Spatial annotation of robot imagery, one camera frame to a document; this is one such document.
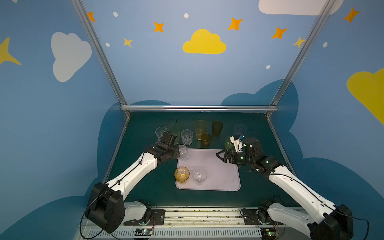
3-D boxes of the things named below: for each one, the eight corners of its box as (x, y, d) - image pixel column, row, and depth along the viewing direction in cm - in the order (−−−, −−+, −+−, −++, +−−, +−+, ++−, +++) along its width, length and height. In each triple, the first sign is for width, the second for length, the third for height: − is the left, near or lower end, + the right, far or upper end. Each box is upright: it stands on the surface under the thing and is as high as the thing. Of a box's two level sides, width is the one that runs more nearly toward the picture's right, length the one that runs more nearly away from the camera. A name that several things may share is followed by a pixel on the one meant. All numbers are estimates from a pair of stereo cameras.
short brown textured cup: (205, 147, 101) (206, 142, 96) (199, 141, 104) (199, 136, 100) (211, 142, 104) (212, 138, 99) (205, 136, 107) (206, 132, 102)
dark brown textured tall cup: (211, 136, 112) (213, 127, 103) (210, 130, 116) (212, 120, 107) (220, 136, 112) (223, 127, 103) (219, 130, 116) (222, 120, 107)
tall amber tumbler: (195, 144, 108) (195, 133, 97) (195, 132, 115) (195, 119, 104) (205, 144, 108) (206, 133, 97) (204, 132, 115) (205, 120, 104)
